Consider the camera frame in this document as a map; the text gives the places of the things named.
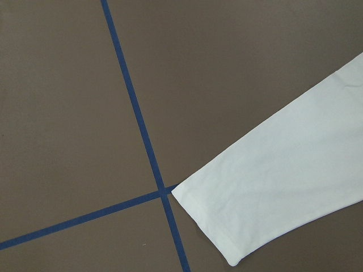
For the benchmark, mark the white long-sleeve printed shirt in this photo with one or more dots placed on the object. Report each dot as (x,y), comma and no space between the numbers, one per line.
(300,164)

